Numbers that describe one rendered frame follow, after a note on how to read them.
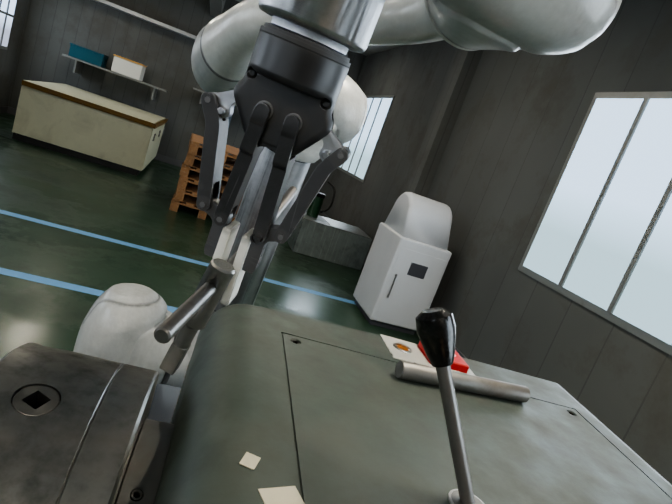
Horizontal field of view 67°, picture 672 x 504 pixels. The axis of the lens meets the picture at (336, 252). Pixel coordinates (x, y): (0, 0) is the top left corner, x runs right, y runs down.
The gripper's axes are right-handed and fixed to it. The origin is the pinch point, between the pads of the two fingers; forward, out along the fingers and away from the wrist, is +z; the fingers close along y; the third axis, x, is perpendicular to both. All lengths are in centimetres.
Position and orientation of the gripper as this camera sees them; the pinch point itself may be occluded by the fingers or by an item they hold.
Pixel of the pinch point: (229, 262)
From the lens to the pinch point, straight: 46.9
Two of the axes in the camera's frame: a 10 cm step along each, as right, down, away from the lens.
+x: -1.2, 2.9, -9.5
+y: -9.2, -3.9, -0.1
